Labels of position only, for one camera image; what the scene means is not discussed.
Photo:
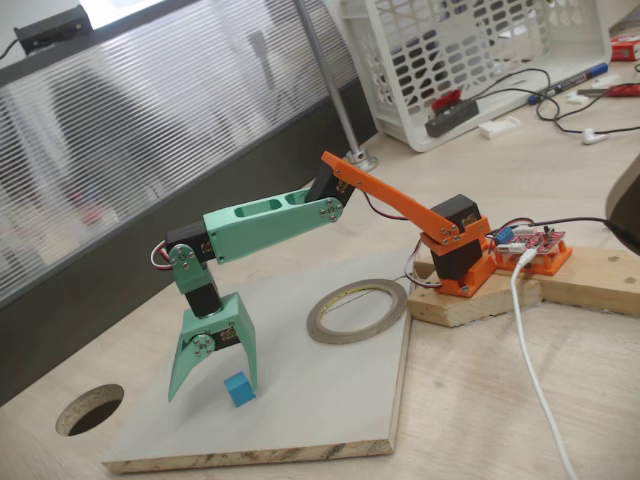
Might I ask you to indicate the blue cube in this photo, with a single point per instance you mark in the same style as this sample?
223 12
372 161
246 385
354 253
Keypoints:
240 390

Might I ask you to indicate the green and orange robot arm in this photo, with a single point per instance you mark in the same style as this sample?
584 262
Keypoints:
270 230

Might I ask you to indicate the grey plywood board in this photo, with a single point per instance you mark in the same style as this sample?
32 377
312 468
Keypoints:
310 390

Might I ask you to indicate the frosted partition panel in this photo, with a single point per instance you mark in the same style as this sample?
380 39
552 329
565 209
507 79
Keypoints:
150 130

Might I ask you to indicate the grey metal pole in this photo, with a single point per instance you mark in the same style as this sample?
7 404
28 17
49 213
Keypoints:
340 105

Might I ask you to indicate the red circuit board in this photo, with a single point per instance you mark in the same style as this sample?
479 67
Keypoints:
530 241

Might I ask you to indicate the wooden base block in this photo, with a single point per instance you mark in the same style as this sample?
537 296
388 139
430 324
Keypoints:
575 285

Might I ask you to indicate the white printed plastic part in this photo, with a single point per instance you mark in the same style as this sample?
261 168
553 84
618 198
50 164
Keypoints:
500 127

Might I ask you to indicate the black box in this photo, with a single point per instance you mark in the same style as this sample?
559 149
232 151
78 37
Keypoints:
52 29

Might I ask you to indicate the white earbud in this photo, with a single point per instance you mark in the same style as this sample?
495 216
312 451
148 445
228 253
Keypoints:
594 137

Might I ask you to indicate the dark rounded object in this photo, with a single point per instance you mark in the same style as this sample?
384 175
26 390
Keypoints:
627 200

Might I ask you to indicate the small white plastic piece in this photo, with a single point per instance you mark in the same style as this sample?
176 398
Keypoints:
577 98

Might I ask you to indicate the blue marker pen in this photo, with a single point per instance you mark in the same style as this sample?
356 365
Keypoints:
575 80

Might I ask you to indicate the white plastic basket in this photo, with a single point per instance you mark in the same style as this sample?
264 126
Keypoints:
565 30

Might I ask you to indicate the red and white box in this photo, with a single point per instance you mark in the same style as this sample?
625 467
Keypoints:
626 50

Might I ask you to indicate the black power strip red switch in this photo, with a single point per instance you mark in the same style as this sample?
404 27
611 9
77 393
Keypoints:
450 117

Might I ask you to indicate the orange circuit board mount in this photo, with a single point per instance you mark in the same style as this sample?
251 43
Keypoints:
552 262

